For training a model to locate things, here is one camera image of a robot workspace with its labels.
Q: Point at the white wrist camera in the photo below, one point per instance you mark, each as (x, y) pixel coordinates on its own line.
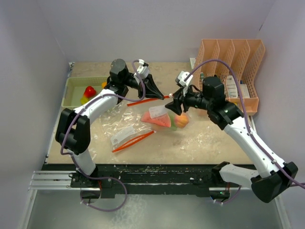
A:
(183, 79)
(143, 69)

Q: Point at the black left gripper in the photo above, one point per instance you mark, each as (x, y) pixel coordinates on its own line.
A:
(151, 90)

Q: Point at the aluminium frame rail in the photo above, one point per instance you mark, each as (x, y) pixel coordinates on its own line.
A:
(50, 180)

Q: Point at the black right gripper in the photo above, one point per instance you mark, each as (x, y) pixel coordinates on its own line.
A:
(175, 106)

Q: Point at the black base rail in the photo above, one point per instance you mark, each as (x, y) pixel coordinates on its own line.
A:
(195, 180)

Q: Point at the orange plastic file organizer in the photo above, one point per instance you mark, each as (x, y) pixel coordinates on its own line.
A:
(244, 56)

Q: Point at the clear zip bag orange seal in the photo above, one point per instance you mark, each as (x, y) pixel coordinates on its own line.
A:
(123, 128)

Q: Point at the light green perforated basket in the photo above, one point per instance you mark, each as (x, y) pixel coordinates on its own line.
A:
(75, 88)

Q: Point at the white box in organizer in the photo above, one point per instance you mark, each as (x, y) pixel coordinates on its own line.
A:
(244, 90)

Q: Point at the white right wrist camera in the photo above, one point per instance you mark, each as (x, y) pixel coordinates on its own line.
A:
(183, 79)

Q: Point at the green fake leafy vegetable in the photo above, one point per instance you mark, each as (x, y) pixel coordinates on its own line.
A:
(173, 125)

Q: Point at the red fake strawberry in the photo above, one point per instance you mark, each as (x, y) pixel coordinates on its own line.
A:
(89, 92)

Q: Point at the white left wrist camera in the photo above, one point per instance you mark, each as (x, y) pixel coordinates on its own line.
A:
(143, 69)

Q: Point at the small white box behind organizer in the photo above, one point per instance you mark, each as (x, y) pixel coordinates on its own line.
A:
(192, 62)

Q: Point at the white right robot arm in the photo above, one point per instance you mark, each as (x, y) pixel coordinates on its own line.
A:
(272, 175)

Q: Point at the white bottle in organizer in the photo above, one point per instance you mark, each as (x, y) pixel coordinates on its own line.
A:
(231, 87)

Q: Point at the fake watermelon slice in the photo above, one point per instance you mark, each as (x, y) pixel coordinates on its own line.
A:
(163, 120)

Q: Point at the fake peach right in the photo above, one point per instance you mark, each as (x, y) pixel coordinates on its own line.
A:
(181, 121)

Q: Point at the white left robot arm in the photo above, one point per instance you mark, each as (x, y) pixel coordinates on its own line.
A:
(74, 126)

